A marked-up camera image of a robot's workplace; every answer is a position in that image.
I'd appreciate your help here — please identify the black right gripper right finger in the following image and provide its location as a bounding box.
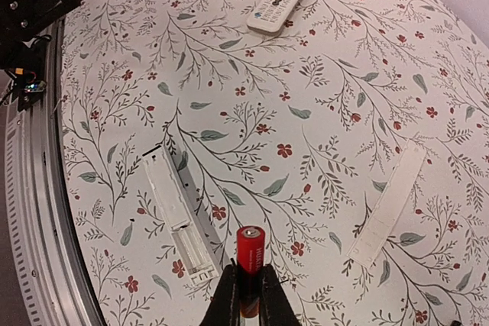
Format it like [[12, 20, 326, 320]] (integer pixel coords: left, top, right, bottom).
[[260, 264, 298, 326]]

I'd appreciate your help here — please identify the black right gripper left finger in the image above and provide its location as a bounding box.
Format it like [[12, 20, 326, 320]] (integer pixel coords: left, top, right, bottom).
[[199, 260, 240, 326]]

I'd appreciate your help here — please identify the white slim remote control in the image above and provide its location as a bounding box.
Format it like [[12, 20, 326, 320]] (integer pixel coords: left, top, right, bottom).
[[143, 145, 221, 286]]

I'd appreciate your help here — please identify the red AAA battery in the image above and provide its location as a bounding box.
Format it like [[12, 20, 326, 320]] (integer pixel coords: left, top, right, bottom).
[[236, 225, 265, 318]]

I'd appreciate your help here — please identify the white battery compartment cover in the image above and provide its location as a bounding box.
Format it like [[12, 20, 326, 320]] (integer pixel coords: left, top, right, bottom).
[[347, 140, 426, 269]]

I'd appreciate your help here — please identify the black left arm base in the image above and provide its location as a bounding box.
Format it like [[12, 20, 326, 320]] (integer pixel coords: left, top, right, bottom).
[[1, 0, 81, 111]]

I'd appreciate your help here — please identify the floral patterned table mat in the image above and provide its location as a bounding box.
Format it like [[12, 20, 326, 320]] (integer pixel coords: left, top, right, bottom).
[[61, 0, 488, 325]]

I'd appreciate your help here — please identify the aluminium front rail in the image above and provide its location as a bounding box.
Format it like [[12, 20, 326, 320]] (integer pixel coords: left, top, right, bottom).
[[5, 21, 105, 325]]

